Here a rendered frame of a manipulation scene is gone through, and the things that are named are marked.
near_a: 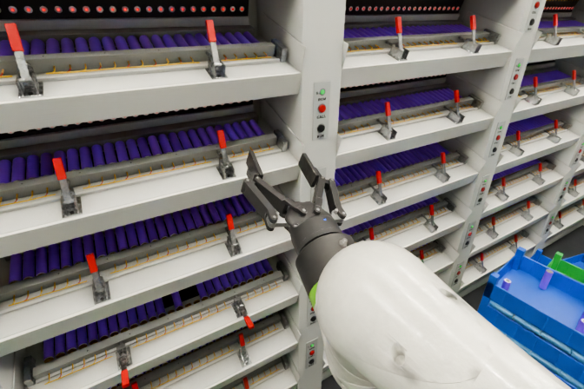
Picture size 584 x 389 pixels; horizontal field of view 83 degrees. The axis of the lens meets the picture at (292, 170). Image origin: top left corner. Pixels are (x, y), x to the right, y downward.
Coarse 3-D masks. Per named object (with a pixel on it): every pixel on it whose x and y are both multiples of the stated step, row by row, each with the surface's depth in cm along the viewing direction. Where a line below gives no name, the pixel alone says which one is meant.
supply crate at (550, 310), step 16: (512, 272) 104; (528, 272) 103; (544, 272) 100; (496, 288) 92; (512, 288) 98; (528, 288) 98; (560, 288) 98; (576, 288) 94; (512, 304) 90; (528, 304) 86; (544, 304) 93; (560, 304) 93; (576, 304) 93; (528, 320) 88; (544, 320) 84; (560, 320) 88; (576, 320) 88; (560, 336) 82; (576, 336) 80
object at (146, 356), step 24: (288, 264) 91; (288, 288) 90; (264, 312) 86; (168, 336) 77; (192, 336) 77; (216, 336) 81; (24, 360) 67; (96, 360) 71; (144, 360) 72; (168, 360) 77; (24, 384) 66; (48, 384) 67; (72, 384) 67; (96, 384) 68
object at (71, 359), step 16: (240, 288) 85; (256, 288) 87; (208, 304) 81; (224, 304) 83; (160, 320) 77; (176, 320) 78; (128, 336) 73; (160, 336) 76; (80, 352) 70; (96, 352) 71; (48, 368) 67
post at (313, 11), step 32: (256, 0) 73; (288, 0) 62; (320, 0) 60; (320, 32) 62; (320, 64) 65; (288, 96) 70; (320, 160) 74; (288, 192) 81; (288, 256) 90; (320, 352) 106; (320, 384) 114
